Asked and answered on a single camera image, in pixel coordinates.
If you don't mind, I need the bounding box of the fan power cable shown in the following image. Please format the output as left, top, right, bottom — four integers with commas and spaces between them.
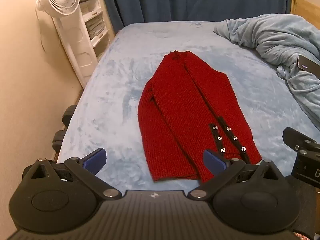
36, 6, 47, 54

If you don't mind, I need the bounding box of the dark blue curtain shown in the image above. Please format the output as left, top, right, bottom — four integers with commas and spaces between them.
98, 0, 292, 30

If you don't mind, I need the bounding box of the light blue bed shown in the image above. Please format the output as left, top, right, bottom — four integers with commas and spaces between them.
56, 21, 320, 189

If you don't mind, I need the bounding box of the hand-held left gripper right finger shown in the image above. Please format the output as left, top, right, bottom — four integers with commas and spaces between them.
187, 149, 286, 201

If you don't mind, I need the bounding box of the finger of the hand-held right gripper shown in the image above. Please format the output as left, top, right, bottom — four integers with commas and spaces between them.
282, 127, 320, 153

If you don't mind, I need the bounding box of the red knit sweater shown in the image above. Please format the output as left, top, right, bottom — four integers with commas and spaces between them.
137, 50, 263, 183

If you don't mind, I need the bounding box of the wooden bed frame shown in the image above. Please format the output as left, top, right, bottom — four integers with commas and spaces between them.
291, 0, 320, 29

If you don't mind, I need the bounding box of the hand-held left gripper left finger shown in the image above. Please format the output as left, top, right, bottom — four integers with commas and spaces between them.
23, 148, 123, 201

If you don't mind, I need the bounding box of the rumpled light blue blanket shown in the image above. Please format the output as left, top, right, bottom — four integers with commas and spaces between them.
213, 14, 320, 128

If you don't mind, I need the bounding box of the white plastic shelf rack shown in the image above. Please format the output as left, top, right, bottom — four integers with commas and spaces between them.
52, 0, 116, 88

